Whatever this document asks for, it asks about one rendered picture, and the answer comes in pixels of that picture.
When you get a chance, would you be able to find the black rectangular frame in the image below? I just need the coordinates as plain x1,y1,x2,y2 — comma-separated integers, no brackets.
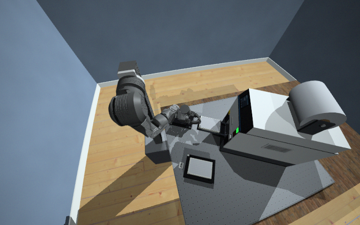
183,154,215,184
169,117,193,129

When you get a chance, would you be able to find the grey cylinder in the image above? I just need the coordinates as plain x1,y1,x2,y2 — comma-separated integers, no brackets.
289,81,347,129

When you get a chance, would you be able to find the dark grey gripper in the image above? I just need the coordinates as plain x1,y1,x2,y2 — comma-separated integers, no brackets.
171,105,201,125

